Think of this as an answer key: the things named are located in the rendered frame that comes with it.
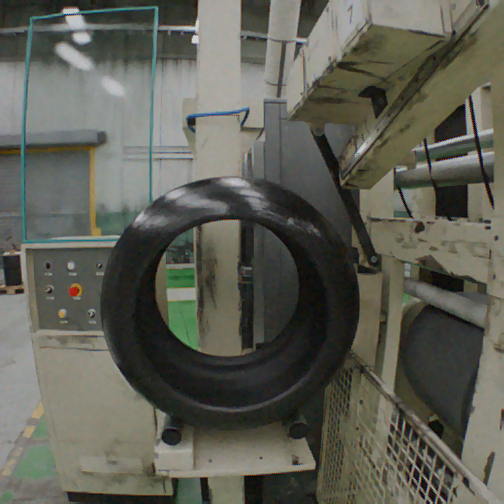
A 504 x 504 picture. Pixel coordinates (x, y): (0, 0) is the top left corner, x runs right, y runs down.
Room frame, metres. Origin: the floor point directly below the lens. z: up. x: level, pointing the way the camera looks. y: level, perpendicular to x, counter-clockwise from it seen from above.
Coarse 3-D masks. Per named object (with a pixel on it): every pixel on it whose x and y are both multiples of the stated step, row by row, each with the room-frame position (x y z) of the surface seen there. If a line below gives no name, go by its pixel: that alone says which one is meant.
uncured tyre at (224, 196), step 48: (192, 192) 0.70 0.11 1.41; (240, 192) 0.70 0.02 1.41; (288, 192) 0.74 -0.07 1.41; (144, 240) 0.67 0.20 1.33; (288, 240) 0.97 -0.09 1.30; (336, 240) 0.73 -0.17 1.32; (144, 288) 0.93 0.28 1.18; (336, 288) 0.71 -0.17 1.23; (144, 336) 0.91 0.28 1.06; (288, 336) 0.97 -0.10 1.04; (336, 336) 0.71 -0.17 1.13; (144, 384) 0.67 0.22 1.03; (192, 384) 0.89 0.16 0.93; (240, 384) 0.92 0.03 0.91; (288, 384) 0.85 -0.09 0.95
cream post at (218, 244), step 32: (224, 0) 1.06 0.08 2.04; (224, 32) 1.06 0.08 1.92; (224, 64) 1.06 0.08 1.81; (224, 96) 1.06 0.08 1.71; (224, 128) 1.06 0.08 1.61; (224, 160) 1.06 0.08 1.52; (224, 224) 1.06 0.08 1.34; (224, 256) 1.06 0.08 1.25; (224, 288) 1.06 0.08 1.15; (224, 320) 1.06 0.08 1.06; (224, 352) 1.06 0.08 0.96; (224, 480) 1.06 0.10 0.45
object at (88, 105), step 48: (48, 48) 1.33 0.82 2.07; (96, 48) 1.35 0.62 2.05; (144, 48) 1.37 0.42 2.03; (48, 96) 1.33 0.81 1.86; (96, 96) 1.35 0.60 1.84; (144, 96) 1.37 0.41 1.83; (48, 144) 1.33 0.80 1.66; (96, 144) 1.36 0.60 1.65; (144, 144) 1.38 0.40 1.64; (48, 192) 1.34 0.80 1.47; (96, 192) 1.36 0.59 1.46; (144, 192) 1.38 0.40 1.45; (48, 240) 1.33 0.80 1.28; (96, 240) 1.35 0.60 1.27
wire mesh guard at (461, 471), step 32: (352, 352) 0.93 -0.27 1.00; (384, 384) 0.73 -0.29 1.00; (352, 416) 0.88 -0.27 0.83; (384, 416) 0.70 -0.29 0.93; (416, 416) 0.58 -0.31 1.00; (352, 448) 0.86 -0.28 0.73; (416, 448) 0.55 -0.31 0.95; (448, 448) 0.47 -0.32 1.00; (320, 480) 1.10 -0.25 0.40; (352, 480) 0.83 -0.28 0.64; (480, 480) 0.39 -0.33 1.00
